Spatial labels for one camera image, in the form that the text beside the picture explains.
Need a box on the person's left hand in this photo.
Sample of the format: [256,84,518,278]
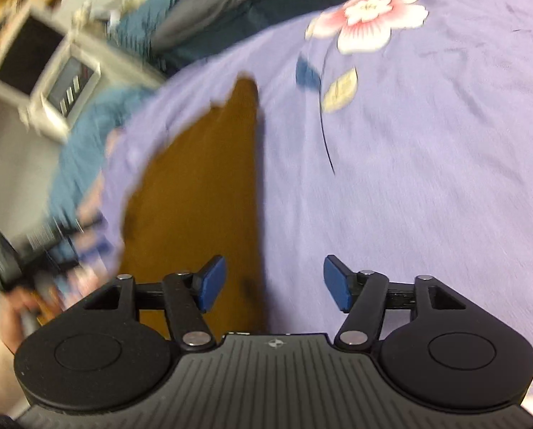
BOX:
[0,287,71,355]

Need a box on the dark teal duvet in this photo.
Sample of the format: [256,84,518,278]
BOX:
[158,0,482,82]

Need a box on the white cabinet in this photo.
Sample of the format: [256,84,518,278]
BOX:
[0,6,103,144]

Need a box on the grey pillow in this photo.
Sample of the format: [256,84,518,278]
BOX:
[149,0,272,54]

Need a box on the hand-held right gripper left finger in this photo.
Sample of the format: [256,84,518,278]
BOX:
[83,255,228,352]

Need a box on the lilac floral bed sheet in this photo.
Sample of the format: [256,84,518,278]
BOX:
[76,0,533,405]

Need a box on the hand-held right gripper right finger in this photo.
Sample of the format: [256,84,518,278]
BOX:
[323,254,468,352]

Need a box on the brown knit sweater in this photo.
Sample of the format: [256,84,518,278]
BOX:
[120,77,267,336]

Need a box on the wooden furniture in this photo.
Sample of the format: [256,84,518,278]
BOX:
[0,0,68,99]

